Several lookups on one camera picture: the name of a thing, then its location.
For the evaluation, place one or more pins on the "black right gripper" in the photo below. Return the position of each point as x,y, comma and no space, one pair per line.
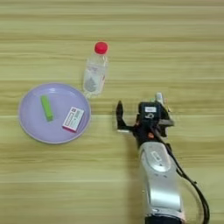
147,131

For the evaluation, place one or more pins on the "clear bottle red cap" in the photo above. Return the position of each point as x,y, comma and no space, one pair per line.
94,75

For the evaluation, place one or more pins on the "green rectangular block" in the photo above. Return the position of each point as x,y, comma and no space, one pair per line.
47,108

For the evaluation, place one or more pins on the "small white pink box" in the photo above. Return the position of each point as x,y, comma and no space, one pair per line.
73,119

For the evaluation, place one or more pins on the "purple round plate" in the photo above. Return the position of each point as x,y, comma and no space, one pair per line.
35,122

